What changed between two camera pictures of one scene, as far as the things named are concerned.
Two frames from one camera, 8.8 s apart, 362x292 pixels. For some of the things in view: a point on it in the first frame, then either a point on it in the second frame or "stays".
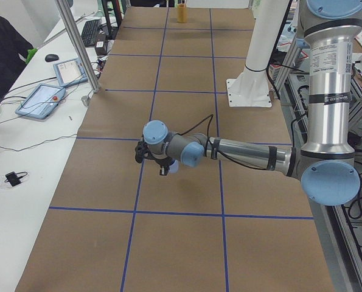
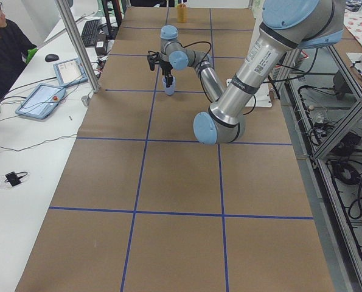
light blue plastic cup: x=174 y=168 -> x=170 y=90
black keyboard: x=90 y=32 stays
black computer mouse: x=51 y=57 stays
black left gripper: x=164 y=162 -> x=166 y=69
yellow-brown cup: x=182 y=14 stays
